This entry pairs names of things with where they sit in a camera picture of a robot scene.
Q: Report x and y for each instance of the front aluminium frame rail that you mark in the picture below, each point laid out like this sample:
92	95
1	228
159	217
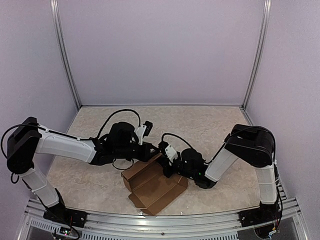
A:
110	226

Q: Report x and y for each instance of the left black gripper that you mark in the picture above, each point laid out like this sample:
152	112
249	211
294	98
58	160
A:
146	155

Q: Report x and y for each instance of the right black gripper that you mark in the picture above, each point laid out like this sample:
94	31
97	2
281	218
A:
167	172

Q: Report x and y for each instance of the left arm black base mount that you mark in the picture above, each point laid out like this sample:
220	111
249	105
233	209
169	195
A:
67	216

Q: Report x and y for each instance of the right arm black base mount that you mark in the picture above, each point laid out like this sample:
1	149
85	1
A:
262	214

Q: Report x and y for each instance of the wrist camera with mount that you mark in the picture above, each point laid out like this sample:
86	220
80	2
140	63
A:
168	152
143	131

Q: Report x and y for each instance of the aluminium corner post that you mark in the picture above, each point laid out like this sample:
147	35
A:
258	53
54	5

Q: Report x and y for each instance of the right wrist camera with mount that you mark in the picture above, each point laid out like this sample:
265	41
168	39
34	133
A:
168	152

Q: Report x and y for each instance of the right aluminium corner post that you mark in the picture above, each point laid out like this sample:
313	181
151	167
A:
258	53

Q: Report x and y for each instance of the left aluminium corner post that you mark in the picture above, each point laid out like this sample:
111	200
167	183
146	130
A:
54	5

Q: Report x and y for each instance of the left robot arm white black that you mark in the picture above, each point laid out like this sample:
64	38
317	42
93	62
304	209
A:
123	142

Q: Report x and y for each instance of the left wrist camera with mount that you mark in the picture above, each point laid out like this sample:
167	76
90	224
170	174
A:
143	131

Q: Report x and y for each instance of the brown cardboard box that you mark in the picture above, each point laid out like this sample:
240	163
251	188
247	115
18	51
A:
150	190

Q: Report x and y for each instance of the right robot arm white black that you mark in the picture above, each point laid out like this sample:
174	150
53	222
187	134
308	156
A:
255	145

